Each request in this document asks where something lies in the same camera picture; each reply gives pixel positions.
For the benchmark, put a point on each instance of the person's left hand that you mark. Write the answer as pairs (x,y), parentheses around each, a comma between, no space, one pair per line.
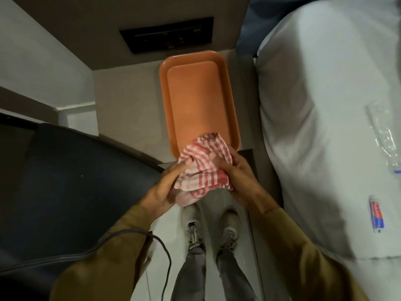
(163,190)

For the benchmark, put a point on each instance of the person's right hand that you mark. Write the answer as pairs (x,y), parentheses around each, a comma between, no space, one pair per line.
(239,181)

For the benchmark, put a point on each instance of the person's left thumb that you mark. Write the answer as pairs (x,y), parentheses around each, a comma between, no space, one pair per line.
(183,166)

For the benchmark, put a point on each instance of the person's right thumb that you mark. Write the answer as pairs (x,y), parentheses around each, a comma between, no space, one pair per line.
(217,161)

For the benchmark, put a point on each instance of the red white checked cloth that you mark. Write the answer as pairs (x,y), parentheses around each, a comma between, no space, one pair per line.
(203,170)

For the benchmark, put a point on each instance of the person's left forearm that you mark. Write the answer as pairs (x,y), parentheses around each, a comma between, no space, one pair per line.
(106,257)

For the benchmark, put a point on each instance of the person's right forearm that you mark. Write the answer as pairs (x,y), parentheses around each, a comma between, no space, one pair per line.
(300,257)

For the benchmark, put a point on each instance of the orange plastic tray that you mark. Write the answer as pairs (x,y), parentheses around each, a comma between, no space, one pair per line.
(197,103)

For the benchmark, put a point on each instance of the person's left shoe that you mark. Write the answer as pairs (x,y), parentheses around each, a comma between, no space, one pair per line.
(193,227)

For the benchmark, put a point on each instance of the person's shoe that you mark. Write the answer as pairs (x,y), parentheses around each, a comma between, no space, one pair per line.
(229,230)
(193,227)

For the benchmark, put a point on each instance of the beige bedside table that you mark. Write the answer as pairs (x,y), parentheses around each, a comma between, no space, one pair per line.
(175,103)

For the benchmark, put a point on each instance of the person's right shoe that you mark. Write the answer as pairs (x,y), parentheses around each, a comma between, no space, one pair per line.
(229,230)

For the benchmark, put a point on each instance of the person's left leg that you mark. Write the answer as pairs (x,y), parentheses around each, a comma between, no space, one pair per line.
(189,274)

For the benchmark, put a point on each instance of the person's leg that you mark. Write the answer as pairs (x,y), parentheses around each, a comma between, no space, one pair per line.
(189,274)
(233,275)

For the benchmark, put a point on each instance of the person's right leg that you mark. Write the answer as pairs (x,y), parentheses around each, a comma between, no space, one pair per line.
(233,275)

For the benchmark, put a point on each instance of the dark upholstered chair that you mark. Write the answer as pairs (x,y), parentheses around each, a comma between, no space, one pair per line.
(69,197)

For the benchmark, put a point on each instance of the white bed sheet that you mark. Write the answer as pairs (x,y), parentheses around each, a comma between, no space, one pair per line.
(332,128)

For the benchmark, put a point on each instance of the blue pillow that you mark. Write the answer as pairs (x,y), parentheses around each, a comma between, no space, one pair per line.
(255,21)

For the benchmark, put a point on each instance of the small red blue tube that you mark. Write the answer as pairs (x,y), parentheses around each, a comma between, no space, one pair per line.
(376,213)

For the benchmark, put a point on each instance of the clear plastic wrapper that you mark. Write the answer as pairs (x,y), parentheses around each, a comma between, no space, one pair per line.
(383,137)

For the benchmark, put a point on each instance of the black wall switch panel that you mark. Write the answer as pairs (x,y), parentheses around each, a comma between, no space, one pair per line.
(167,35)

